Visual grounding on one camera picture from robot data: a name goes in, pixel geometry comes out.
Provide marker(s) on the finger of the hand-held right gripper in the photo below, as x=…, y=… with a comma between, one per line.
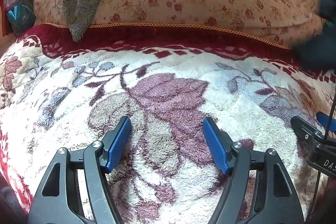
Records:
x=326, y=122
x=305, y=130

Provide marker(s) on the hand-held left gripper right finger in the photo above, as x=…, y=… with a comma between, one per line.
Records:
x=215, y=145

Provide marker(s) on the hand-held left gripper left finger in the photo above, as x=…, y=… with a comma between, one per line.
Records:
x=119, y=145

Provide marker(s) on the dark pants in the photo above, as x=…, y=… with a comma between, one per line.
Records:
x=315, y=50

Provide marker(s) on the leaf print fleece blanket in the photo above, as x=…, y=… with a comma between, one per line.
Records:
x=170, y=95

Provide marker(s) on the clear plastic bag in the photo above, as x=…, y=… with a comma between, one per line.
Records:
x=19, y=14

